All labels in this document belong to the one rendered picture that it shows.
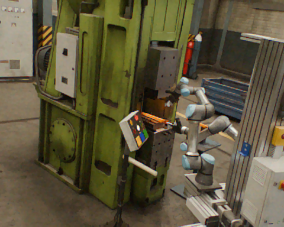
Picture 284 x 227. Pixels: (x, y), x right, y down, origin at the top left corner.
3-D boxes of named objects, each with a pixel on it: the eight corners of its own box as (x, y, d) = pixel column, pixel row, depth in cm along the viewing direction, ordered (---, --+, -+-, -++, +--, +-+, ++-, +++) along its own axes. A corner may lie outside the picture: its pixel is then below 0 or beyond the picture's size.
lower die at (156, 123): (164, 126, 367) (165, 119, 364) (152, 130, 352) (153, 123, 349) (136, 115, 392) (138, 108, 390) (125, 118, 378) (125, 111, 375)
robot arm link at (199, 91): (221, 110, 270) (203, 84, 311) (208, 109, 267) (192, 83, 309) (217, 122, 275) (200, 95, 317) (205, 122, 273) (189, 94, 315)
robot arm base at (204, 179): (216, 185, 281) (218, 174, 278) (200, 186, 275) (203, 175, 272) (206, 175, 294) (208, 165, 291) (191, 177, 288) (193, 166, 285)
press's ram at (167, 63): (177, 86, 362) (184, 49, 350) (155, 90, 334) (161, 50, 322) (149, 77, 388) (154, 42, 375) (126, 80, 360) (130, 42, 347)
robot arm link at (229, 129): (257, 166, 306) (210, 125, 316) (260, 161, 319) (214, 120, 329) (267, 158, 300) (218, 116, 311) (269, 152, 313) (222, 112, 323)
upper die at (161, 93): (168, 96, 355) (170, 87, 352) (157, 99, 341) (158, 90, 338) (140, 86, 381) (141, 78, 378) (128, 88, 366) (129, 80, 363)
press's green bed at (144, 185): (164, 197, 403) (170, 161, 388) (144, 208, 375) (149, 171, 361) (132, 177, 436) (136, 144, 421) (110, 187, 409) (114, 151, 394)
